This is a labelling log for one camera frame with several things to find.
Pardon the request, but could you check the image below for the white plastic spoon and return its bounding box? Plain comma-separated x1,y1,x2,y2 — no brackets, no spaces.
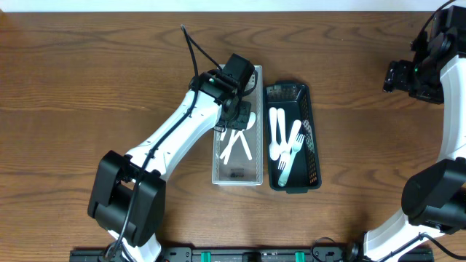
220,112,256,159
269,107,280,161

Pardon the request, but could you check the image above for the white plastic utensil handle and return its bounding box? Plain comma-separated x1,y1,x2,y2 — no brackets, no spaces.
220,130,228,141

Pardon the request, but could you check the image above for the white plastic fork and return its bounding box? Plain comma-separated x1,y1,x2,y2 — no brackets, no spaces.
278,119,301,170
277,108,287,153

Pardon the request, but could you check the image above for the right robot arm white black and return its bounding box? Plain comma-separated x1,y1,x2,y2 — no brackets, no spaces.
342,1,465,261

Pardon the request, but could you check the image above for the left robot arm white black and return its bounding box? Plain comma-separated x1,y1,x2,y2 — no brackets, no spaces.
87,54,261,261

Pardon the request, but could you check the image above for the clear plastic basket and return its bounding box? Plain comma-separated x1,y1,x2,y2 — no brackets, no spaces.
212,65,264,186

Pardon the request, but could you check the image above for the dark green plastic basket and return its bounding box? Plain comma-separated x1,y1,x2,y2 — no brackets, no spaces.
263,81,322,194

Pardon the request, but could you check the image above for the pale green plastic fork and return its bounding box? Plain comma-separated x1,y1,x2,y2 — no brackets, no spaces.
278,133,304,187

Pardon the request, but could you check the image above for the black rail with equipment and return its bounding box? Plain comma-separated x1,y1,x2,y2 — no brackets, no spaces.
68,237,434,262

